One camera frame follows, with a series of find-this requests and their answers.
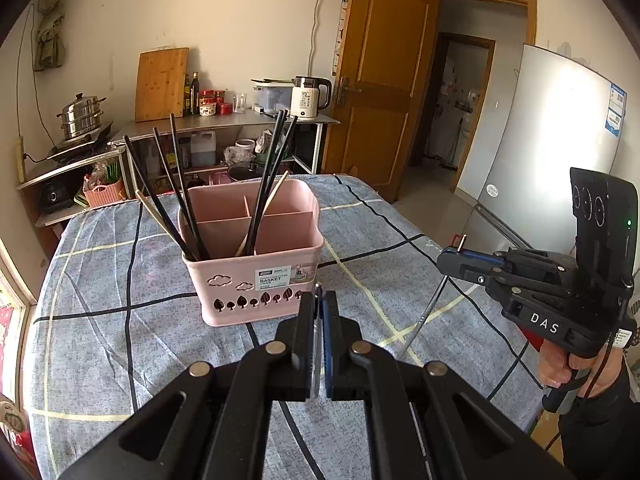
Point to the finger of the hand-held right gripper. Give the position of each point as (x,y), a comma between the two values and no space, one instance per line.
(457,269)
(482,256)

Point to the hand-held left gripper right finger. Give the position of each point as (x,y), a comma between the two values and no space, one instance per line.
(328,340)

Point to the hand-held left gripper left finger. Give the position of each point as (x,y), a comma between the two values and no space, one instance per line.
(306,355)

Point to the stainless steel utensil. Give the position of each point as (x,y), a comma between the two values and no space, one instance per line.
(316,360)
(425,312)

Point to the pink plastic utensil basket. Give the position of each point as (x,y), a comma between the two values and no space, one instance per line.
(225,280)

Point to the black chopstick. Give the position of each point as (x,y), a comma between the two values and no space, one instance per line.
(174,185)
(155,192)
(193,210)
(268,160)
(282,160)
(273,160)

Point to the person's right forearm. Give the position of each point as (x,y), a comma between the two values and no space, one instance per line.
(600,435)

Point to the person's right hand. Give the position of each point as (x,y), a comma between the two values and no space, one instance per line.
(552,367)

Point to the silver refrigerator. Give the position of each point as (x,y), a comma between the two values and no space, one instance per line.
(540,150)

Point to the wooden chopstick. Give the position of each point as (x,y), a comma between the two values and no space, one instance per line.
(270,200)
(160,221)

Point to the dark cooking pot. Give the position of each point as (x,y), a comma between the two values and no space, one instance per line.
(245,172)

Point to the wooden door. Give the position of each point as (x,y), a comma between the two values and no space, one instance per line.
(385,85)

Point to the plastic bags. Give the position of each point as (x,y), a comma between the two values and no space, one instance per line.
(262,142)

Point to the white bowl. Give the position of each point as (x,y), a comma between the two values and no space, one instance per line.
(245,145)

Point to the white electric kettle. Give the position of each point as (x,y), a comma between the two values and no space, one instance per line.
(306,102)

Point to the clear plastic jug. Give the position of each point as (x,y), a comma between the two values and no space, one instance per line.
(202,150)

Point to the metal kitchen table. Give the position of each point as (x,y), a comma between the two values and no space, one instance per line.
(225,122)

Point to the clear water filter pitcher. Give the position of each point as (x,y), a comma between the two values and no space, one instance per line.
(272,99)

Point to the clear drinking glass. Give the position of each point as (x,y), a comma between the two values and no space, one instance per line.
(240,104)

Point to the small red jar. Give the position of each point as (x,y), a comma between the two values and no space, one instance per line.
(225,109)

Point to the small pink storage basket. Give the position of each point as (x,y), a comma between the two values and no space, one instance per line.
(102,195)

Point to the large red lid jar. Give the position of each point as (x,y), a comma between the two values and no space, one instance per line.
(206,105)

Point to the dark flat object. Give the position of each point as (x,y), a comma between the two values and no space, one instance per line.
(270,81)

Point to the dark oil bottle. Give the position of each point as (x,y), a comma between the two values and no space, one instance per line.
(194,95)

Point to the dark sauce bottle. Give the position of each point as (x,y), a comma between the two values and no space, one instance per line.
(187,97)

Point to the white framed glass door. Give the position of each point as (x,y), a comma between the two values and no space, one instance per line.
(15,285)

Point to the black blender base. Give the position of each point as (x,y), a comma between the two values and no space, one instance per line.
(50,195)

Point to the bamboo cutting board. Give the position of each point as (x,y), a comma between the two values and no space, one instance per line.
(161,85)

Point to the black induction cooker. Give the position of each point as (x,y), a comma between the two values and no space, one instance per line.
(85,144)

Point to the stainless steel steamer pot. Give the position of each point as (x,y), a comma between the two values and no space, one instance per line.
(80,120)

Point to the beige power strip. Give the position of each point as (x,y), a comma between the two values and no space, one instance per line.
(21,160)

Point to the hanging beige cloth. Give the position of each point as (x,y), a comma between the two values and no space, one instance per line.
(50,35)

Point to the wall calendar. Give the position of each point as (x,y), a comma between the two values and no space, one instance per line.
(341,25)

